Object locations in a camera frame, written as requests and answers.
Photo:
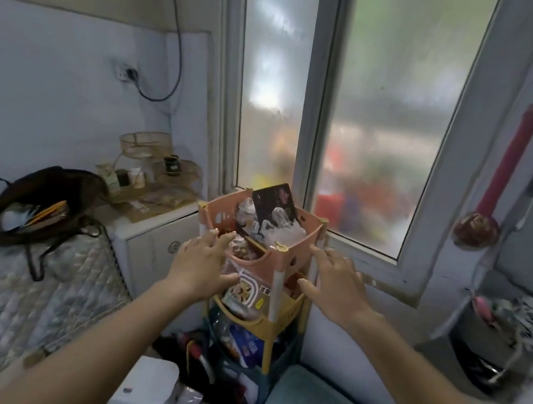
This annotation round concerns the pink small object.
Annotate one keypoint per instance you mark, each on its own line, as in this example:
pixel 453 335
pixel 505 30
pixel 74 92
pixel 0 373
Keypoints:
pixel 481 308

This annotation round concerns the red hanging pump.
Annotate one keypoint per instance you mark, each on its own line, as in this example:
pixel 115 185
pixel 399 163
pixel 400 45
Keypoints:
pixel 512 158

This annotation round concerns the red and white bottle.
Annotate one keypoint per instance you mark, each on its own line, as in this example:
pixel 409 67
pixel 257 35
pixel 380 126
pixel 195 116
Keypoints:
pixel 195 351

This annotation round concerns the person's left thumb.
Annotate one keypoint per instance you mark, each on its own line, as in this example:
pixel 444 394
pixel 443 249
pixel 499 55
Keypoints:
pixel 225 281

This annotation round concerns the white plastic bag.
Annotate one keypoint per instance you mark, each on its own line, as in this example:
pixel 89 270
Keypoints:
pixel 282 233

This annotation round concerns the white plastic appliance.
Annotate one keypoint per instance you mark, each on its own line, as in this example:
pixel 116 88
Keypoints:
pixel 144 389

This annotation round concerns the multicolour tiered storage rack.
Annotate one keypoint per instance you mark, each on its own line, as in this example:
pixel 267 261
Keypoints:
pixel 282 265

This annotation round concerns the person's right forearm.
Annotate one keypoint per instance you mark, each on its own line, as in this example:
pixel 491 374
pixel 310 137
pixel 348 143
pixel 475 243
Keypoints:
pixel 422 391

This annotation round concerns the person's right hand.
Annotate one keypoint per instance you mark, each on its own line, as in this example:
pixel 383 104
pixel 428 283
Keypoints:
pixel 340 292

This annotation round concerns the small cream box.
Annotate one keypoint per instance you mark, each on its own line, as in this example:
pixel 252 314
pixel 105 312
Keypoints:
pixel 107 175

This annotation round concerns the person's right thumb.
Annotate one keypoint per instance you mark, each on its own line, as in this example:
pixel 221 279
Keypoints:
pixel 309 290

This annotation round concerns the black and white cloth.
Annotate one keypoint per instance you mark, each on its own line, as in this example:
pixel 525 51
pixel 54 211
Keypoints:
pixel 524 321

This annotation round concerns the small black jar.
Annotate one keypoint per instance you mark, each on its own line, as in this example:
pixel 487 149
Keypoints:
pixel 172 165

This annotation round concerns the patterned snack packet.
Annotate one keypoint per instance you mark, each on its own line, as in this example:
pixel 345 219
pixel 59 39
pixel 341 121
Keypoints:
pixel 247 294

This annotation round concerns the person's left forearm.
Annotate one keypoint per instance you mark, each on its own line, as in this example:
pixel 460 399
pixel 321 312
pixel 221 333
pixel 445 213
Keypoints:
pixel 95 353

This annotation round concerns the frosted glass window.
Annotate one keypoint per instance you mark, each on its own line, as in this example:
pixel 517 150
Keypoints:
pixel 393 128

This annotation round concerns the dark brown handbag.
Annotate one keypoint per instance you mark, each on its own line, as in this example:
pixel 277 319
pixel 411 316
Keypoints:
pixel 51 200

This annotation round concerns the quilted bed cover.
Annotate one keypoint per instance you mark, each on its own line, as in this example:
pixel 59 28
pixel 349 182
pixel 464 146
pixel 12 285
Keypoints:
pixel 12 312

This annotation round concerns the person's left middle finger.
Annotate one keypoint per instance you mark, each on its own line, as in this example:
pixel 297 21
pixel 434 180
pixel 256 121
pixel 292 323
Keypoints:
pixel 209 239

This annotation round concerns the small white cup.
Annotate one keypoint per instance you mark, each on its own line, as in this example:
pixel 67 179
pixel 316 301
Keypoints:
pixel 136 177

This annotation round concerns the white cabinet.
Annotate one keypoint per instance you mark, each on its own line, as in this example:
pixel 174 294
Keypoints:
pixel 152 253

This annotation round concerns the person's right middle finger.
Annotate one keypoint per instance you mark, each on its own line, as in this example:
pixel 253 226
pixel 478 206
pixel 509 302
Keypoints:
pixel 336 259

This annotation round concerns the person's left hand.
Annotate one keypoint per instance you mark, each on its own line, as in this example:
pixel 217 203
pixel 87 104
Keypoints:
pixel 196 268

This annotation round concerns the blue snack packet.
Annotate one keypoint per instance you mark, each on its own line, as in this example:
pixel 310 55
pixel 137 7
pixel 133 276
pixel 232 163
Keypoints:
pixel 245 346

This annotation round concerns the black flat packet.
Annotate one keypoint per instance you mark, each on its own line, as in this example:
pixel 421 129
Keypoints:
pixel 272 201

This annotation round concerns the white wall socket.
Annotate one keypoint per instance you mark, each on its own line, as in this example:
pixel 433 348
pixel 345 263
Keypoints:
pixel 124 72

